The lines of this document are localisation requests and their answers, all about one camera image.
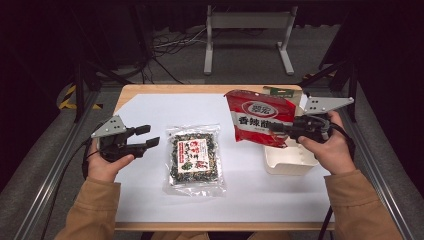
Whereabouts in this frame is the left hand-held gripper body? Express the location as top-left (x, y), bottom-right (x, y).
top-left (90, 114), bottom-right (148, 163)

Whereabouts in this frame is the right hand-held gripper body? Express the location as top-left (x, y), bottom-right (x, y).
top-left (286, 96), bottom-right (355, 144)

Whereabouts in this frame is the red snack packet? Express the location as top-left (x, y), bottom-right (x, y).
top-left (223, 89), bottom-right (298, 149)

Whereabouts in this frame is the white lunch box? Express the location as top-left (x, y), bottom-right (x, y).
top-left (264, 96), bottom-right (319, 176)

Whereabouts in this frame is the beige packet with green top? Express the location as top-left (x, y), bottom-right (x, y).
top-left (262, 85), bottom-right (304, 116)

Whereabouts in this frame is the person's left hand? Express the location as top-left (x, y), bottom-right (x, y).
top-left (87, 138), bottom-right (135, 183)

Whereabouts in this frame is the person's right hand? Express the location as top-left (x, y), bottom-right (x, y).
top-left (297, 110), bottom-right (357, 176)

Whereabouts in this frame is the black metal stand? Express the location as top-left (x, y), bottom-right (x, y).
top-left (299, 59), bottom-right (360, 123)
top-left (71, 6), bottom-right (133, 123)

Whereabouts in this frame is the clear bag of dark dried food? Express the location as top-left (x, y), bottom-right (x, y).
top-left (163, 124), bottom-right (227, 197)

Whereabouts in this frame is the white table sheet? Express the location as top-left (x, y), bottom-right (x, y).
top-left (113, 93), bottom-right (334, 224)

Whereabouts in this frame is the yellow and black floor tape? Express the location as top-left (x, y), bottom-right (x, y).
top-left (58, 84), bottom-right (103, 111)

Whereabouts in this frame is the wooden table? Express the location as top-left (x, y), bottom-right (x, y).
top-left (111, 84), bottom-right (335, 232)

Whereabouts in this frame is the white metal stand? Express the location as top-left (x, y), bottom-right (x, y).
top-left (203, 4), bottom-right (299, 76)

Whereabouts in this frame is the aluminium rail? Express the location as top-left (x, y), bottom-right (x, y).
top-left (333, 89), bottom-right (416, 240)
top-left (13, 89), bottom-right (101, 240)

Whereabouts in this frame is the bundle of floor cables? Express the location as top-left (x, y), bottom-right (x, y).
top-left (143, 26), bottom-right (209, 85)

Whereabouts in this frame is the right hand-held gripper cable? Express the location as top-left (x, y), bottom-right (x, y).
top-left (318, 122), bottom-right (356, 240)

